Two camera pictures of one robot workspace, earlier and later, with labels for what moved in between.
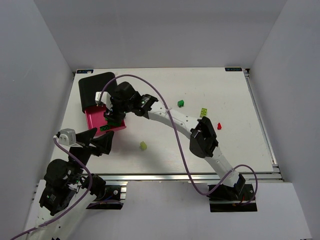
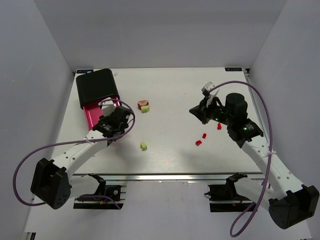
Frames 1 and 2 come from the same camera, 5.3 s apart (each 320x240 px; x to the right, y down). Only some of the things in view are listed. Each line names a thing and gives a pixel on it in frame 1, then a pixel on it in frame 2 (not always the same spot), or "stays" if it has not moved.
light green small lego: (143, 145) stays
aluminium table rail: (178, 177) stays
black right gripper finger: (117, 118) → (200, 112)
